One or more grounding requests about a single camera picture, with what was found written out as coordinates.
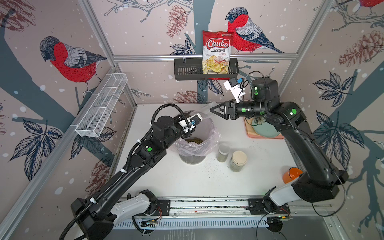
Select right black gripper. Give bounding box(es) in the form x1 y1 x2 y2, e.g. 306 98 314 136
210 98 270 122

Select tall clear bean jar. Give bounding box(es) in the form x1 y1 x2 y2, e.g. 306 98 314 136
191 102 217 120

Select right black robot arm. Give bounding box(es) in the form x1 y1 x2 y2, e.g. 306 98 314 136
210 76 349 214

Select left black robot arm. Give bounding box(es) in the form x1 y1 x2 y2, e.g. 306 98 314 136
59 104 202 240

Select mung beans in bin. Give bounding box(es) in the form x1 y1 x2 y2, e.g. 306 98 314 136
185 138 203 145

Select short clear bean jar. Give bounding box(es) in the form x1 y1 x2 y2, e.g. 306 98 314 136
217 144 231 163

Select teal plate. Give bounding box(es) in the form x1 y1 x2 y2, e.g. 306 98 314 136
252 117 280 138

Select beige lidded bean jar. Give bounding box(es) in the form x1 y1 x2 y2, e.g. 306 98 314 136
229 151 248 173

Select mesh waste bin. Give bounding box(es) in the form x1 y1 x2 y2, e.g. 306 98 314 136
175 115 215 165

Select red Chuba chips bag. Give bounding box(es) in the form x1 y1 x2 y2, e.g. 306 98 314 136
202 31 233 75

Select orange mug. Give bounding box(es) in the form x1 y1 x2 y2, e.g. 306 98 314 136
283 167 304 184

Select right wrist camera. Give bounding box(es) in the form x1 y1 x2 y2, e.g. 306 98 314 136
224 78 245 104

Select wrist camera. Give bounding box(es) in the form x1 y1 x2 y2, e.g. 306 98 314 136
224 78 245 104
179 114 203 133

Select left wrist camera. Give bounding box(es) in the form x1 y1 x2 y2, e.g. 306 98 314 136
179 114 203 133

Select black wall basket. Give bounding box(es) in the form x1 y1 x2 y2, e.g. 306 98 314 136
174 59 239 81

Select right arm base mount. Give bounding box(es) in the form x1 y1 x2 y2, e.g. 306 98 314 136
246 198 291 215

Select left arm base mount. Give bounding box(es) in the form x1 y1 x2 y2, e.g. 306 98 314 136
136 200 171 217

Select white wire mesh shelf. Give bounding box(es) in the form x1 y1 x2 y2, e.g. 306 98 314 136
75 73 128 138

